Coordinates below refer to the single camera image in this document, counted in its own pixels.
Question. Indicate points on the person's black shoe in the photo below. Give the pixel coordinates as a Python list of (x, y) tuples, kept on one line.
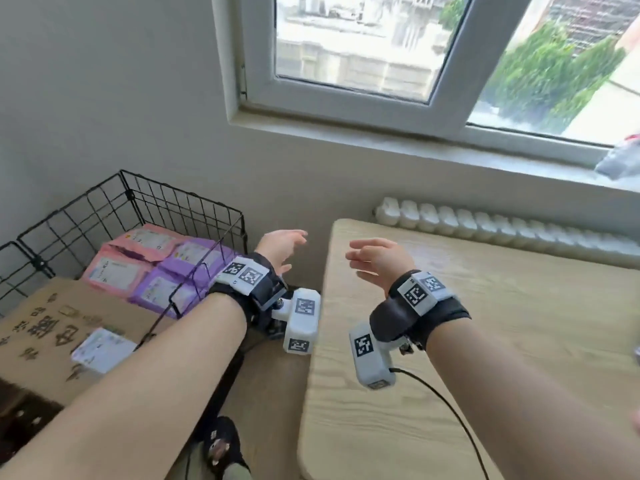
[(225, 434)]

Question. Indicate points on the person's right hand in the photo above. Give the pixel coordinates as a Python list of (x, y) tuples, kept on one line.
[(380, 259)]

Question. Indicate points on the white wrist camera with markers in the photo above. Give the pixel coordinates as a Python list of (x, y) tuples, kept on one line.
[(367, 354), (302, 319)]

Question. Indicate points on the person's right forearm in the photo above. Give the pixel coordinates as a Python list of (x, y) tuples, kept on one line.
[(525, 404)]

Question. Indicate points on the clear plastic bottle red label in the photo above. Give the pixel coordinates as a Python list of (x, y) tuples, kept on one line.
[(620, 159)]

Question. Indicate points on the person's left hand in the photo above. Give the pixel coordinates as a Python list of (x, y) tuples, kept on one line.
[(280, 247)]

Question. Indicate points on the beige window cover sheet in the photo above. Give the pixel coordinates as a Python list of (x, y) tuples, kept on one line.
[(615, 109)]

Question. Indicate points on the cardboard box red-marked label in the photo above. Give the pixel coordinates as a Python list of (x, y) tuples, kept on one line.
[(100, 304)]

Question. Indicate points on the white radiator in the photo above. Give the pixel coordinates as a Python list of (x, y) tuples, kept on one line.
[(500, 229)]

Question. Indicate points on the wooden table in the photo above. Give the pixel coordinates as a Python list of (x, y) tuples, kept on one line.
[(500, 319)]

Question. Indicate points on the person's left forearm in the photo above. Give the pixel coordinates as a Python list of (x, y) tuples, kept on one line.
[(125, 394)]

